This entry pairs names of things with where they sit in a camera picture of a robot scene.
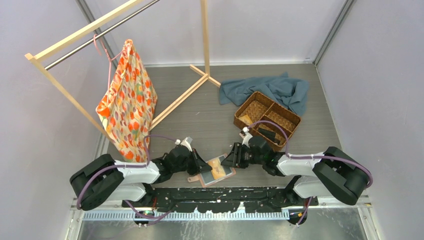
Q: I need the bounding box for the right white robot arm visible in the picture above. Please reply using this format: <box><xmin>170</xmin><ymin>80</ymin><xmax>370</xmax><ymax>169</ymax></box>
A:
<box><xmin>221</xmin><ymin>127</ymin><xmax>373</xmax><ymax>206</ymax></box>

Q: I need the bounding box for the yellow credit card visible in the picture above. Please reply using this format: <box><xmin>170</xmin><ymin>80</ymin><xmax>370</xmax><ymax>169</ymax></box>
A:
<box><xmin>207</xmin><ymin>156</ymin><xmax>232</xmax><ymax>180</ymax></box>

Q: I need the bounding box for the pink clothes hanger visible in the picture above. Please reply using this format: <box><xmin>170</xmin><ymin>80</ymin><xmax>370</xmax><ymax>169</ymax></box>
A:
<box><xmin>93</xmin><ymin>34</ymin><xmax>124</xmax><ymax>90</ymax></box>

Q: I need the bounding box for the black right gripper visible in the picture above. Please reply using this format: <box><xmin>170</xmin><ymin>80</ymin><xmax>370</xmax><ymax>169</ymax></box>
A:
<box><xmin>221</xmin><ymin>141</ymin><xmax>265</xmax><ymax>169</ymax></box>

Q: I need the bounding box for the orange floral hanging garment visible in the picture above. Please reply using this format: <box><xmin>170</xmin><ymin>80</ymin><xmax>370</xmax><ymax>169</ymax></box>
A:
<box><xmin>95</xmin><ymin>39</ymin><xmax>158</xmax><ymax>163</ymax></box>

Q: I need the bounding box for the woven wicker divided basket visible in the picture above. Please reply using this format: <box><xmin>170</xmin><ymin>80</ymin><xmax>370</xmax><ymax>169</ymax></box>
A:
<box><xmin>233</xmin><ymin>91</ymin><xmax>301</xmax><ymax>152</ymax></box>

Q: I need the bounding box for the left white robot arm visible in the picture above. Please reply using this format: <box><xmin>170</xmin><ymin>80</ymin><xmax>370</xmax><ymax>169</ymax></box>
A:
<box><xmin>69</xmin><ymin>137</ymin><xmax>212</xmax><ymax>211</ymax></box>

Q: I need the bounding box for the orange credit card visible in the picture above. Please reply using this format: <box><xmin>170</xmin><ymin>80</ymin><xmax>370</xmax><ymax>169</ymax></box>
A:
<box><xmin>238</xmin><ymin>114</ymin><xmax>253</xmax><ymax>127</ymax></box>

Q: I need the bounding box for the wooden clothes rack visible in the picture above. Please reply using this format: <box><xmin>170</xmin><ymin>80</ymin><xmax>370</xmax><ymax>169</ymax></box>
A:
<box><xmin>24</xmin><ymin>0</ymin><xmax>221</xmax><ymax>140</ymax></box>

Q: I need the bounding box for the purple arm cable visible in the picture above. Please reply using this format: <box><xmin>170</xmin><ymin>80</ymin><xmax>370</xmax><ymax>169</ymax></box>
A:
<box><xmin>76</xmin><ymin>134</ymin><xmax>181</xmax><ymax>226</ymax></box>
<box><xmin>243</xmin><ymin>120</ymin><xmax>374</xmax><ymax>226</ymax></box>

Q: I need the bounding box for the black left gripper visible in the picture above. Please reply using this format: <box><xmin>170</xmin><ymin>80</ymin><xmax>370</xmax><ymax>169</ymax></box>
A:
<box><xmin>172</xmin><ymin>147</ymin><xmax>212</xmax><ymax>176</ymax></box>

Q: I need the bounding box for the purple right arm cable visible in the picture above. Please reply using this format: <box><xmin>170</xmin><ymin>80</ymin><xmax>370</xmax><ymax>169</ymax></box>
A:
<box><xmin>243</xmin><ymin>120</ymin><xmax>374</xmax><ymax>226</ymax></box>

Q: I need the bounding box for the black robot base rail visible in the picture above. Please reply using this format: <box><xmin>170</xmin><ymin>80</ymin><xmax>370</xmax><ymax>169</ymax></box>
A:
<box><xmin>130</xmin><ymin>187</ymin><xmax>308</xmax><ymax>213</ymax></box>

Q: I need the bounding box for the blue-grey crumpled cloth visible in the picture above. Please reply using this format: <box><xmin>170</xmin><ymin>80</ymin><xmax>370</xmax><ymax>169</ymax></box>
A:
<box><xmin>219</xmin><ymin>72</ymin><xmax>310</xmax><ymax>116</ymax></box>

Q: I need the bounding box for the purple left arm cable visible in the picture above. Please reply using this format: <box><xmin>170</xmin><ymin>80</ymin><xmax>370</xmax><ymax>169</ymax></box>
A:
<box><xmin>76</xmin><ymin>134</ymin><xmax>181</xmax><ymax>226</ymax></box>

